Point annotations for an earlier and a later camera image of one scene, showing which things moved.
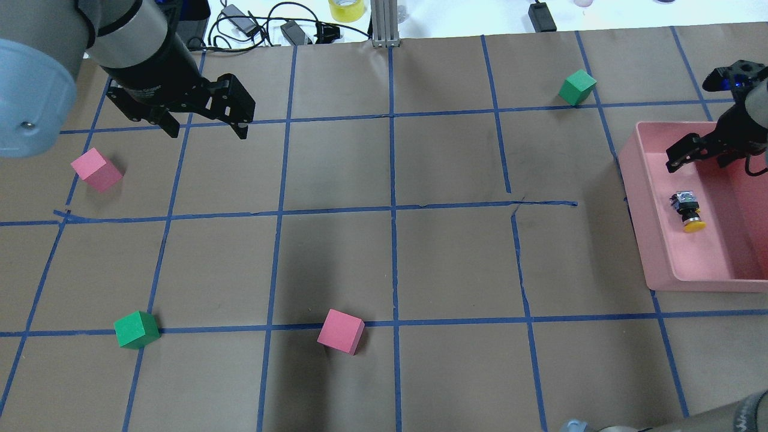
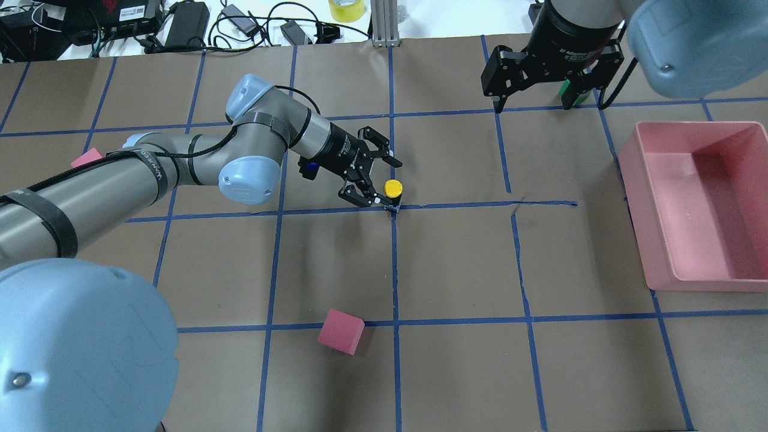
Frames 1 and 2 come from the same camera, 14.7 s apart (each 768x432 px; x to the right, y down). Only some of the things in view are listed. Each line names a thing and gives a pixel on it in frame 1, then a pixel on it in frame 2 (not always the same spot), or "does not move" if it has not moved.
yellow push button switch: (686, 204) to (393, 189)
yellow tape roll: (346, 11) does not move
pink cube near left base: (342, 331) does not move
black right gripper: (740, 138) to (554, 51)
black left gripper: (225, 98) to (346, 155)
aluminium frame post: (384, 23) does not move
